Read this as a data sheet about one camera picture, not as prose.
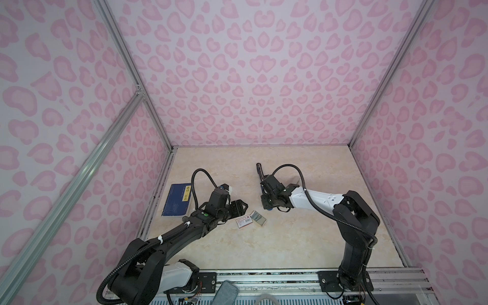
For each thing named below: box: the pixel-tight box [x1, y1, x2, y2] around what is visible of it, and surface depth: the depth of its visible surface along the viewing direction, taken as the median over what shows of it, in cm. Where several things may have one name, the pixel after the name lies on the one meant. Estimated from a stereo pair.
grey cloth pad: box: [211, 279, 239, 305], surface depth 70 cm
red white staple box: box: [236, 214, 253, 229], surface depth 90 cm
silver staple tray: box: [249, 209, 268, 227], surface depth 92 cm
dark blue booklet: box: [161, 183, 192, 217], surface depth 97 cm
